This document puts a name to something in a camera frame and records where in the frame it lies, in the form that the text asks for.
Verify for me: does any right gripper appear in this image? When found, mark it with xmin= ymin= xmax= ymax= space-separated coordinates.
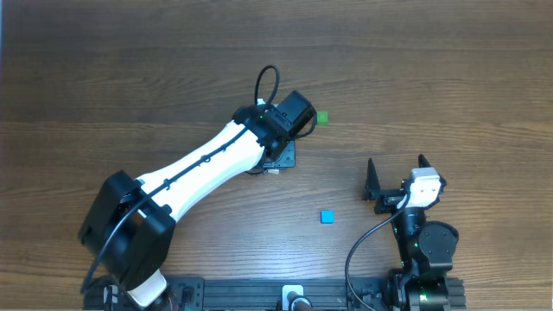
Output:
xmin=362 ymin=154 xmax=433 ymax=215

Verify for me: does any mounting rail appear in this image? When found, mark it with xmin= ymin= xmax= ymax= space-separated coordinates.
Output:
xmin=81 ymin=276 xmax=467 ymax=311

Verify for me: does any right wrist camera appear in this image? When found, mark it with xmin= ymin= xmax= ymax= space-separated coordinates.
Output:
xmin=405 ymin=167 xmax=442 ymax=209

